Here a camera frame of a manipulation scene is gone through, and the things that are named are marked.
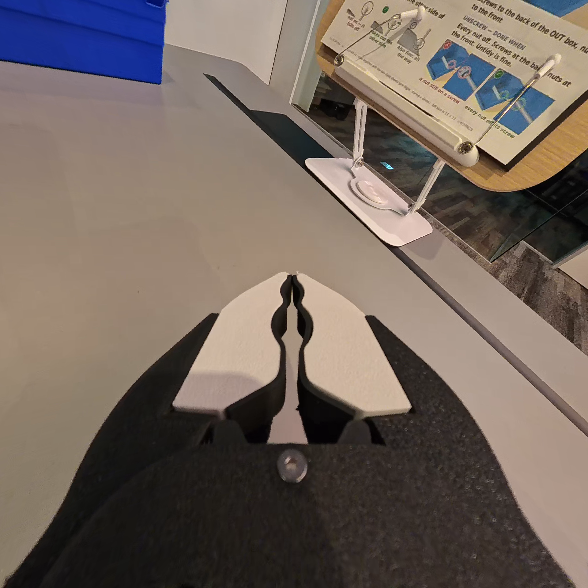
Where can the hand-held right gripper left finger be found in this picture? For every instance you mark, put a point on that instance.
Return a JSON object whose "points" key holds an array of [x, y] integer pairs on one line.
{"points": [[234, 353]]}

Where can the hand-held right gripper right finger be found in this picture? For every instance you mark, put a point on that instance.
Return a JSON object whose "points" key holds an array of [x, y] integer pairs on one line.
{"points": [[349, 353]]}

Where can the blue plastic bin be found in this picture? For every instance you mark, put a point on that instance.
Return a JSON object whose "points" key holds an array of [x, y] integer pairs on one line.
{"points": [[69, 36]]}

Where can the grey desk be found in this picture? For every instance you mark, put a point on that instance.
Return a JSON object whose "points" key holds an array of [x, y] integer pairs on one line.
{"points": [[138, 206]]}

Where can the printed instruction sheet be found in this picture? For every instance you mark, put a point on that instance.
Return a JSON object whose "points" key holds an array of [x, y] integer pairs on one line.
{"points": [[482, 59]]}

